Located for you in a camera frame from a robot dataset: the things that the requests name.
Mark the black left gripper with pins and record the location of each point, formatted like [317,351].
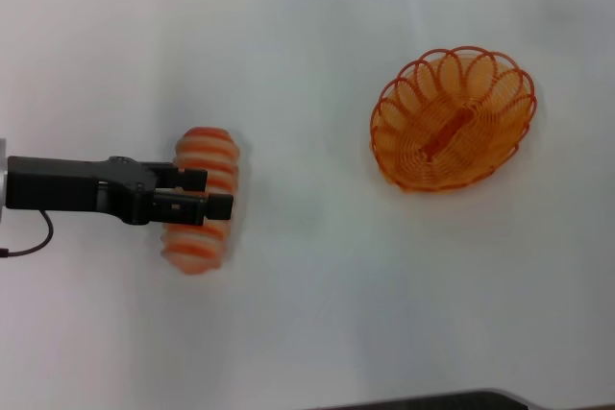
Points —
[72,184]

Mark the orange striped toy shrimp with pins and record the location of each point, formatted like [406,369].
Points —
[211,146]

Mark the orange woven plastic basket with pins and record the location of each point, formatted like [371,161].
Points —
[451,127]

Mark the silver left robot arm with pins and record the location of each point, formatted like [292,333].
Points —
[2,179]

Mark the dark robot torso edge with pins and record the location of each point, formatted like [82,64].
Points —
[432,400]

